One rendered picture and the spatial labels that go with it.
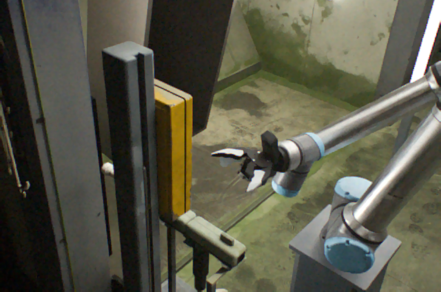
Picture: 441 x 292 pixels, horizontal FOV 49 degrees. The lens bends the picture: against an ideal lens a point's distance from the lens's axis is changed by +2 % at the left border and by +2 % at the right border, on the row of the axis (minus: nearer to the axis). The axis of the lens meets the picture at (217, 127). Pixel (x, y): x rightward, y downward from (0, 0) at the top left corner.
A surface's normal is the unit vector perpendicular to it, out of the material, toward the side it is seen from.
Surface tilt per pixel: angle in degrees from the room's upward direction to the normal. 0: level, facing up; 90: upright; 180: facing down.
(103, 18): 90
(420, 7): 90
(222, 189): 0
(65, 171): 90
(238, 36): 57
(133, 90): 90
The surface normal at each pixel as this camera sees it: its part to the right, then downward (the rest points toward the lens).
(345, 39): -0.66, 0.37
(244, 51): 0.65, -0.15
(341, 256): -0.34, 0.55
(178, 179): 0.75, 0.37
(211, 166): 0.04, -0.85
